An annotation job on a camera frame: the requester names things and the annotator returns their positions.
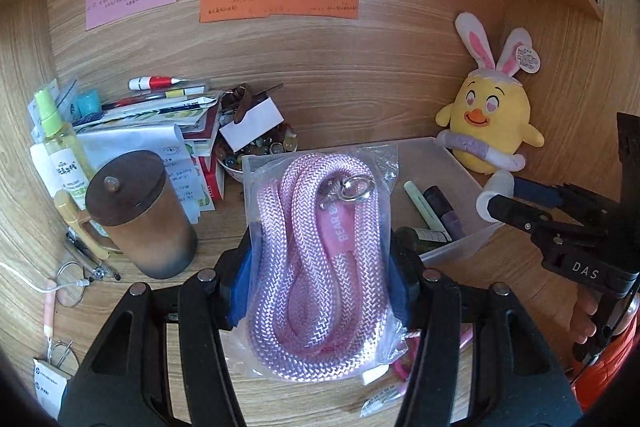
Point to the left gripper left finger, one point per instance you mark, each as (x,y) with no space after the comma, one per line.
(123,380)

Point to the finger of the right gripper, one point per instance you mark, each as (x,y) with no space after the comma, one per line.
(544,232)
(562,196)

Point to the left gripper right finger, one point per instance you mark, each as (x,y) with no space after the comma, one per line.
(516,379)

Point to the white tape roll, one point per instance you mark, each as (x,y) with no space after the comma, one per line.
(500,184)

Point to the pale green lip balm tube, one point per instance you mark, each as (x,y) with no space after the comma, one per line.
(425,210)

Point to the green glass spray bottle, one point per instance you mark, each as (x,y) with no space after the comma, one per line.
(421,241)

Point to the right hand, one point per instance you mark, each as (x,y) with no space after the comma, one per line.
(581,325)

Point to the yellow chick plush toy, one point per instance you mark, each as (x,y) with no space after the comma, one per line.
(489,118)

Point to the black pen on desk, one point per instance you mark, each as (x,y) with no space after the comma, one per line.
(97,267)

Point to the clear plastic storage bin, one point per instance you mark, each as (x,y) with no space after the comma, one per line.
(425,162)

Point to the brown lidded mug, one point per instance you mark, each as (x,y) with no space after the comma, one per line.
(133,200)

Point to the yellow green spray bottle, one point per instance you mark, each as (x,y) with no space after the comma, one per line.
(67,156)

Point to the stack of books and papers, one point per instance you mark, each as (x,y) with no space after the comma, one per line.
(156,130)

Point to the white ceramic bowl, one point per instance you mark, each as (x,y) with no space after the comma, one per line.
(232,162)

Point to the red white marker pen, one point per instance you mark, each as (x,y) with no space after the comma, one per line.
(151,83)

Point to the white small box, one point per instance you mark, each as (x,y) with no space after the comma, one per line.
(257,121)

